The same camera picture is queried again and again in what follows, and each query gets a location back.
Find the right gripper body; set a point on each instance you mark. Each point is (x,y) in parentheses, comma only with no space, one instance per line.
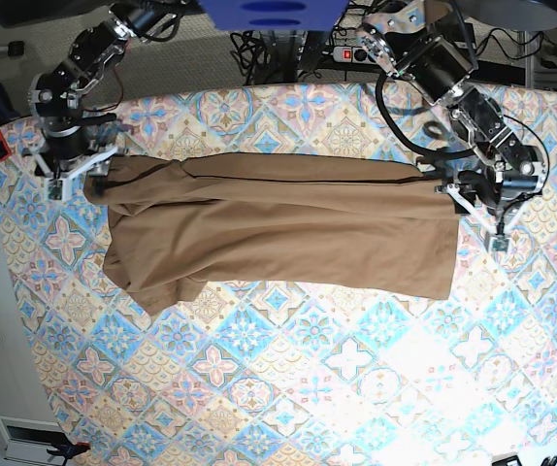
(53,171)

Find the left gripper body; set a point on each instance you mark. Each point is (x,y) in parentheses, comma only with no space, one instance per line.
(493,211)

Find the brown t-shirt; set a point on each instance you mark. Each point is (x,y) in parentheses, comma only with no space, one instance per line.
(178,225)

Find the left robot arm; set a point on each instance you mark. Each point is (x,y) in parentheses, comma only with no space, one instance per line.
(427,44)

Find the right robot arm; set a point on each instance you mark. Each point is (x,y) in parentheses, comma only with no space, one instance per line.
(70,149)

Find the white power strip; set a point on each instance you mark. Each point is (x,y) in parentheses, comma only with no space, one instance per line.
(351,54)

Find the patterned tile tablecloth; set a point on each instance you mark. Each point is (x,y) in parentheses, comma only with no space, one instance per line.
(262,373)

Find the orange black clamp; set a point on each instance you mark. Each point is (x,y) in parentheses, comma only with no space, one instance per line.
(68,450)

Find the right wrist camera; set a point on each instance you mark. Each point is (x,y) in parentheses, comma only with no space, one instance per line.
(58,189)

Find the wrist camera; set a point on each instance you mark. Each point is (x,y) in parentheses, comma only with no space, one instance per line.
(496,242)
(58,189)

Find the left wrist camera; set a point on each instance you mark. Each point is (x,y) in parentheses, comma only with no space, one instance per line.
(496,242)

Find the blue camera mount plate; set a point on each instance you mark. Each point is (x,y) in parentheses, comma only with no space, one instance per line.
(308,15)

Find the white wall vent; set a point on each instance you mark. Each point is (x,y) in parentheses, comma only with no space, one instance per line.
(27,441)

